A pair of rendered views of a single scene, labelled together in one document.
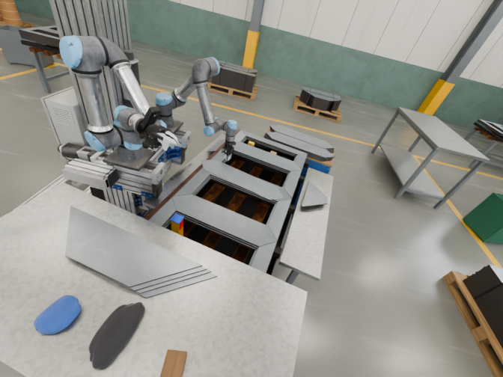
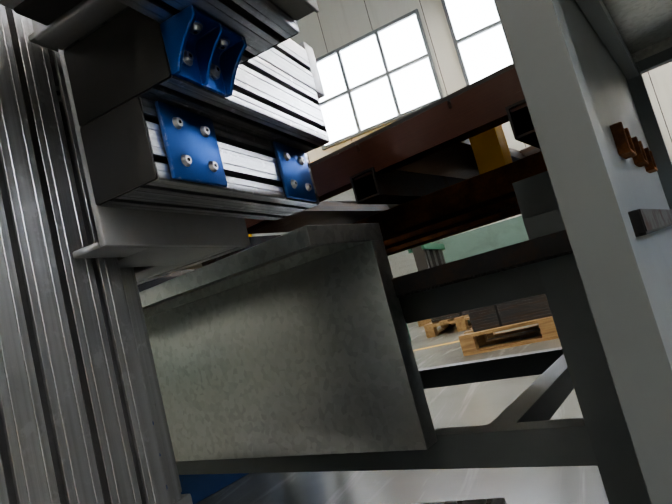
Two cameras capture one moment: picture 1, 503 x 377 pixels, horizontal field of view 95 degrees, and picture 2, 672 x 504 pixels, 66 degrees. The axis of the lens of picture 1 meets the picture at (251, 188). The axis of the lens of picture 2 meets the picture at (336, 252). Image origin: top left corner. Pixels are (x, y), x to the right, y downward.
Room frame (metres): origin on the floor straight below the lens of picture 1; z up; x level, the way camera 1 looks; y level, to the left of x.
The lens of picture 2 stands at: (0.76, 1.38, 0.55)
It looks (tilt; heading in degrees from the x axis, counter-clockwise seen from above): 6 degrees up; 295
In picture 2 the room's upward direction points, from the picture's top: 15 degrees counter-clockwise
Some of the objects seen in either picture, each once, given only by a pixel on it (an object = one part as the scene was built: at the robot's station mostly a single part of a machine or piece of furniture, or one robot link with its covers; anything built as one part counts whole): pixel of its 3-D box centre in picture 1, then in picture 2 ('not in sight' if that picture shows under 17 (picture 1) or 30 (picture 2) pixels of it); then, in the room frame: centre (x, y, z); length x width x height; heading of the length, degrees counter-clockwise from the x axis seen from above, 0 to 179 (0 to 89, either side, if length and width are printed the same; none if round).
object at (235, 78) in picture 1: (234, 79); not in sight; (6.03, 1.10, 0.26); 1.20 x 0.80 x 0.53; 92
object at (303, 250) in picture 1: (312, 209); not in sight; (1.42, -0.52, 0.74); 1.20 x 0.26 x 0.03; 169
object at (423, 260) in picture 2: not in sight; (436, 280); (2.93, -6.54, 0.58); 1.60 x 0.60 x 1.17; 94
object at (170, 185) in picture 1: (200, 164); (129, 313); (1.72, 0.51, 0.67); 1.30 x 0.20 x 0.03; 169
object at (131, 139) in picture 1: (135, 136); not in sight; (0.92, 0.61, 1.33); 0.11 x 0.08 x 0.11; 155
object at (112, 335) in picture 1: (116, 330); not in sight; (0.22, 0.30, 1.07); 0.20 x 0.10 x 0.03; 171
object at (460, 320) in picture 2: not in sight; (471, 307); (2.10, -4.65, 0.18); 1.20 x 0.80 x 0.37; 88
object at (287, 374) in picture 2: not in sight; (175, 384); (1.70, 0.44, 0.48); 1.30 x 0.04 x 0.35; 169
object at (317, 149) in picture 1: (299, 142); not in sight; (2.38, -0.39, 0.82); 0.80 x 0.40 x 0.06; 79
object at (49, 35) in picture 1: (87, 60); not in sight; (4.20, 3.47, 0.46); 1.66 x 0.84 x 0.91; 2
